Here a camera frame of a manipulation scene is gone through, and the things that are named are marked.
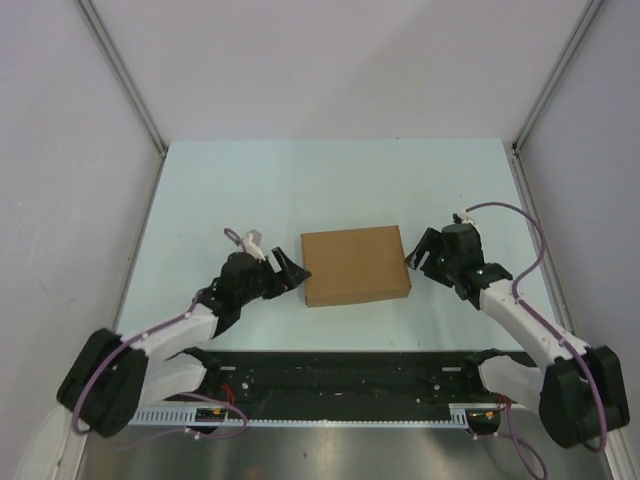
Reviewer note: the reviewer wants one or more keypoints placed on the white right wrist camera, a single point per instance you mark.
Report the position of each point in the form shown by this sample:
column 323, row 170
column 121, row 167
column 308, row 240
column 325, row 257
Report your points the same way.
column 463, row 217

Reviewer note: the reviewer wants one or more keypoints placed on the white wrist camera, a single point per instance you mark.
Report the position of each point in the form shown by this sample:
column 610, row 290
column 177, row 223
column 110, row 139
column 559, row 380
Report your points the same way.
column 250, row 243
column 463, row 217

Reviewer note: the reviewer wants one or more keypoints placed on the aluminium frame post left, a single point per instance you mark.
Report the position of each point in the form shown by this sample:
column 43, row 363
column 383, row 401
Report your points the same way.
column 114, row 60

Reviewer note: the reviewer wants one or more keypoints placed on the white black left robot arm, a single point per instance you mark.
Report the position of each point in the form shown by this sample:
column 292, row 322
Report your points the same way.
column 115, row 375

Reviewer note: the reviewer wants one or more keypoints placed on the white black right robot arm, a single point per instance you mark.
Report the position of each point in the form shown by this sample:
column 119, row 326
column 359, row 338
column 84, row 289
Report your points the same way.
column 577, row 390

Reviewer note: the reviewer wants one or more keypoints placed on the aluminium frame post right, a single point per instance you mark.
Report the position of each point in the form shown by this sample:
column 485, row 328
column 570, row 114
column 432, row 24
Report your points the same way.
column 586, row 20

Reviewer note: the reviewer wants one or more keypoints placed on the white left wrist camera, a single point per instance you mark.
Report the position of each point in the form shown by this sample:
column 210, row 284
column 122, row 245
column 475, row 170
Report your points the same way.
column 250, row 243

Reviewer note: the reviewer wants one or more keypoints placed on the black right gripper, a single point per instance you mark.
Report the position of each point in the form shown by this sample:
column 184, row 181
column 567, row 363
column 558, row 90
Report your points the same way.
column 428, row 242

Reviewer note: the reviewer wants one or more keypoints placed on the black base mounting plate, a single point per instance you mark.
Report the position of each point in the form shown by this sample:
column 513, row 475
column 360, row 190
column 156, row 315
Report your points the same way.
column 437, row 376

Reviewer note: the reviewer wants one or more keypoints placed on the aluminium frame post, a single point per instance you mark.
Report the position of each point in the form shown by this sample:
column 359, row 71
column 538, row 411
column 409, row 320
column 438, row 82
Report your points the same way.
column 114, row 60
column 586, row 20

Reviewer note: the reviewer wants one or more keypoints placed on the grey slotted cable duct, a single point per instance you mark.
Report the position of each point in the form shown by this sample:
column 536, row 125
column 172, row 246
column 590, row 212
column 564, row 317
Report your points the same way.
column 395, row 414

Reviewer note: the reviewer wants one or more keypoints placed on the brown cardboard box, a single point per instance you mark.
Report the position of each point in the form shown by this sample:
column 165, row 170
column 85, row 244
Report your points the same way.
column 354, row 266

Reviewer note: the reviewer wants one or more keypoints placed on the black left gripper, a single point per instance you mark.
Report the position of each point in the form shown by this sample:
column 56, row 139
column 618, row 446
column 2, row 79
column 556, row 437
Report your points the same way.
column 294, row 274

